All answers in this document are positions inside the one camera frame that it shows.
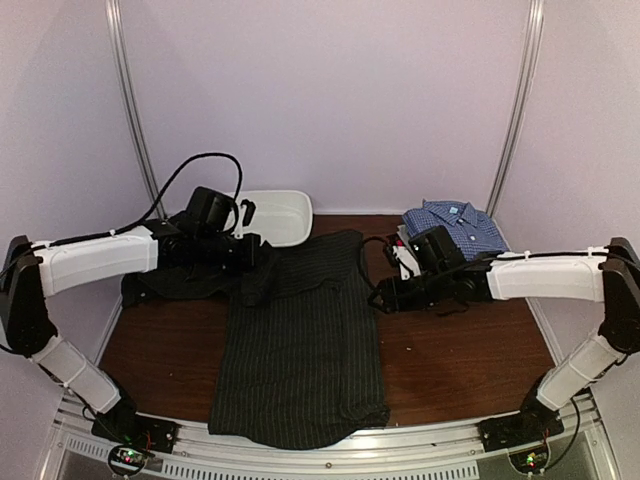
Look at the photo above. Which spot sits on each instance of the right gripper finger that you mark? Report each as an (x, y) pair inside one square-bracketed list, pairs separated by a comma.
[(382, 305), (384, 290)]

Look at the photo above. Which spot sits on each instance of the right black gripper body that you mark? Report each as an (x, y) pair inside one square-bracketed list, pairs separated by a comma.
[(435, 289)]

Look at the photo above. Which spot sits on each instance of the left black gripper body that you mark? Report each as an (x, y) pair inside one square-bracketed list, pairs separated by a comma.
[(225, 259)]

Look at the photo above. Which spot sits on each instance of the black pinstriped long sleeve shirt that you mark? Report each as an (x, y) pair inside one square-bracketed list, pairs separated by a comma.
[(301, 364)]

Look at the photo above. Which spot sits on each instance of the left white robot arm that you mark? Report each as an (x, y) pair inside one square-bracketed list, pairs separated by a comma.
[(208, 233)]

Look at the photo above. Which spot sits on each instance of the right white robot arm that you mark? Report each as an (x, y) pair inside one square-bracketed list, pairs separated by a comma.
[(433, 269)]

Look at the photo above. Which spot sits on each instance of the white plastic tub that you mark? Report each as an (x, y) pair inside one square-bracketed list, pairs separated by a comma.
[(283, 218)]

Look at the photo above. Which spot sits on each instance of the grey folded shirt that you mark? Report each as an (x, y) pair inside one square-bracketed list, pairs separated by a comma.
[(403, 235)]

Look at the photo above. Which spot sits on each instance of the blue checked folded shirt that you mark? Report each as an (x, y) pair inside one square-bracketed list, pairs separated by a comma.
[(472, 230)]

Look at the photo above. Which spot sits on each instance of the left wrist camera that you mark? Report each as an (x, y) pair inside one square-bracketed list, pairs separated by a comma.
[(246, 212)]

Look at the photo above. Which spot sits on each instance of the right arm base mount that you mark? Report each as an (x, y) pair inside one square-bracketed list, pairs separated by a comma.
[(527, 432)]

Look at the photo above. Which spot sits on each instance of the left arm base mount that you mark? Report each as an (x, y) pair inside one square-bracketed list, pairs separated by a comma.
[(137, 437)]

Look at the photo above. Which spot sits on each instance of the left aluminium frame post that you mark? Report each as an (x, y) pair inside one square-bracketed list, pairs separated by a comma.
[(126, 85)]

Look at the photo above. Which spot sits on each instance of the aluminium frame post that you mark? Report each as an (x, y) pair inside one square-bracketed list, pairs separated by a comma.
[(527, 69), (126, 85)]

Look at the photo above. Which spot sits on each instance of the front aluminium rail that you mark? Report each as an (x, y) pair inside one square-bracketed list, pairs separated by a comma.
[(449, 450)]

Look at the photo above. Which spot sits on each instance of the right aluminium frame post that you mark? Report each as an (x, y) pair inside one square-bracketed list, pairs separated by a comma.
[(527, 69)]

